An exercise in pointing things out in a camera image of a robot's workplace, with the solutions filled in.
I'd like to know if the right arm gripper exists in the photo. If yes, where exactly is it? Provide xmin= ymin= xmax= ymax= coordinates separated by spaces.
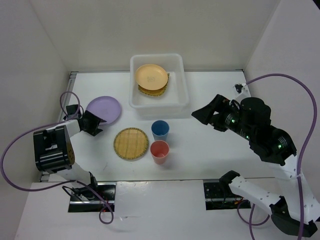
xmin=190 ymin=92 xmax=253 ymax=139

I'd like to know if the purple plastic plate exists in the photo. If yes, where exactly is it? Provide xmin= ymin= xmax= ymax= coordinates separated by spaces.
xmin=86 ymin=96 xmax=122 ymax=125

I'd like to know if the round bamboo woven tray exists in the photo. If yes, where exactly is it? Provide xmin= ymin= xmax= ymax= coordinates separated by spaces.
xmin=113 ymin=127 xmax=149 ymax=161

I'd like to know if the blue plastic cup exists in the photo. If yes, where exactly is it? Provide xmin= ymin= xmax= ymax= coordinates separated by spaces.
xmin=151 ymin=120 xmax=170 ymax=142

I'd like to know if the square bamboo woven tray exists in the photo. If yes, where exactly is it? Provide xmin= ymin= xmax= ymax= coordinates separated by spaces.
xmin=137 ymin=73 xmax=170 ymax=97

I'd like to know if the pink plastic cup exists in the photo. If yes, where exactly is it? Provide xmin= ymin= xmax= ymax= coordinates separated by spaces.
xmin=150 ymin=140 xmax=170 ymax=165

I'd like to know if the yellow plastic plate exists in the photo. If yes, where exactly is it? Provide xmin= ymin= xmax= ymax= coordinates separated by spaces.
xmin=135 ymin=64 xmax=167 ymax=90

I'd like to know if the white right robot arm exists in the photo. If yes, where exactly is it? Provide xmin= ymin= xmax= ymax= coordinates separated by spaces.
xmin=191 ymin=94 xmax=320 ymax=238

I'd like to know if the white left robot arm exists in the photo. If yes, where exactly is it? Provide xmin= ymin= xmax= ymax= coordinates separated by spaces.
xmin=33 ymin=104 xmax=106 ymax=200

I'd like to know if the translucent white plastic bin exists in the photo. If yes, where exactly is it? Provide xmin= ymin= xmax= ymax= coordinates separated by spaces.
xmin=128 ymin=53 xmax=190 ymax=117

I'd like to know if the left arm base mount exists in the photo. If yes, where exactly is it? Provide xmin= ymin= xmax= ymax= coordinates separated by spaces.
xmin=62 ymin=181 xmax=117 ymax=213

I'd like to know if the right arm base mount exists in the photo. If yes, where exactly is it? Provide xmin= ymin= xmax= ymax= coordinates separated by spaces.
xmin=203 ymin=181 xmax=251 ymax=211

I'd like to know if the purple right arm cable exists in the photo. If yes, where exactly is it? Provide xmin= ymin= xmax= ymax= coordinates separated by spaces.
xmin=236 ymin=73 xmax=318 ymax=240

